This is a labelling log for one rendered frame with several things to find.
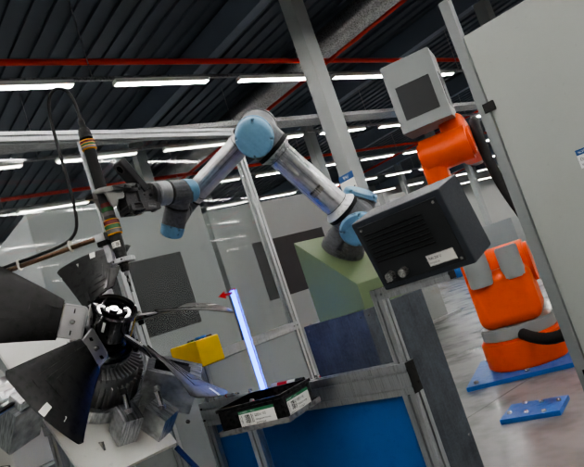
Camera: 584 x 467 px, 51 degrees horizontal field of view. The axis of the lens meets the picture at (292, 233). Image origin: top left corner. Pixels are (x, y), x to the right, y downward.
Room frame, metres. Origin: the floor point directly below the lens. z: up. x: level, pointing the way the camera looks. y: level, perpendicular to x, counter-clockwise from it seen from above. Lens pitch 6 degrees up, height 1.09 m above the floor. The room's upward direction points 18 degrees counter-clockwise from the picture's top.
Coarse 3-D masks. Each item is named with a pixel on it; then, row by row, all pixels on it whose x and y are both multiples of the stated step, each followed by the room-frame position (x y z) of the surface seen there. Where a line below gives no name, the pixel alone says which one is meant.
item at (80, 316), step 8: (64, 304) 1.58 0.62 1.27; (72, 304) 1.59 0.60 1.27; (64, 312) 1.58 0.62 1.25; (72, 312) 1.59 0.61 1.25; (80, 312) 1.59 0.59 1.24; (64, 320) 1.58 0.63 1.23; (80, 320) 1.59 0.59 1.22; (64, 328) 1.58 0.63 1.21; (72, 328) 1.59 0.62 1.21; (80, 328) 1.59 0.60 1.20; (64, 336) 1.58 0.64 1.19; (72, 336) 1.58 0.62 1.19; (80, 336) 1.59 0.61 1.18
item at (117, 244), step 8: (80, 120) 1.68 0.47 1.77; (80, 128) 1.68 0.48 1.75; (88, 128) 1.69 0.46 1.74; (80, 136) 1.68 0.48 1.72; (88, 136) 1.71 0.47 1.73; (112, 240) 1.67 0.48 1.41; (120, 240) 1.68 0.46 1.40; (112, 248) 1.68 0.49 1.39; (120, 248) 1.67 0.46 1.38; (120, 256) 1.67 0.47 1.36; (120, 264) 1.68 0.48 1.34; (128, 264) 1.69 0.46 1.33
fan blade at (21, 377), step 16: (48, 352) 1.40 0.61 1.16; (64, 352) 1.43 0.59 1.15; (80, 352) 1.47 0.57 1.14; (16, 368) 1.32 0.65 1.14; (32, 368) 1.35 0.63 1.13; (48, 368) 1.38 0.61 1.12; (64, 368) 1.41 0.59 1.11; (80, 368) 1.45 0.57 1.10; (96, 368) 1.51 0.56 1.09; (16, 384) 1.30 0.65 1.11; (32, 384) 1.33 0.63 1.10; (48, 384) 1.36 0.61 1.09; (64, 384) 1.39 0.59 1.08; (80, 384) 1.44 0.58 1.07; (32, 400) 1.31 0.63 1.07; (48, 400) 1.34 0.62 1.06; (64, 400) 1.38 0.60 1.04; (80, 400) 1.42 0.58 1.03; (48, 416) 1.32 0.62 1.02; (80, 416) 1.40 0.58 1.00; (64, 432) 1.34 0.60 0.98; (80, 432) 1.38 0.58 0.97
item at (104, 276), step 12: (96, 252) 1.85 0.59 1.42; (72, 264) 1.84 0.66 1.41; (84, 264) 1.82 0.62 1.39; (96, 264) 1.80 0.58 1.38; (108, 264) 1.78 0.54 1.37; (60, 276) 1.81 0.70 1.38; (72, 276) 1.80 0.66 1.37; (84, 276) 1.78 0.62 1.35; (96, 276) 1.75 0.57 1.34; (108, 276) 1.73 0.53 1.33; (72, 288) 1.77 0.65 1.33; (84, 288) 1.74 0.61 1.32; (96, 288) 1.72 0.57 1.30; (108, 288) 1.69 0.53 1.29; (84, 300) 1.71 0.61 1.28
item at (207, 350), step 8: (208, 336) 2.11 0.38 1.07; (216, 336) 2.13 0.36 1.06; (184, 344) 2.22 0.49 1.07; (192, 344) 2.08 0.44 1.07; (200, 344) 2.08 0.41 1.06; (208, 344) 2.10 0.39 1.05; (216, 344) 2.12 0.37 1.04; (176, 352) 2.15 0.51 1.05; (184, 352) 2.12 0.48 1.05; (192, 352) 2.09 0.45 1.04; (200, 352) 2.07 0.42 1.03; (208, 352) 2.09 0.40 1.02; (216, 352) 2.12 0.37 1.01; (192, 360) 2.10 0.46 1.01; (200, 360) 2.07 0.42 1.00; (208, 360) 2.08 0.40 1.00; (216, 360) 2.11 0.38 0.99
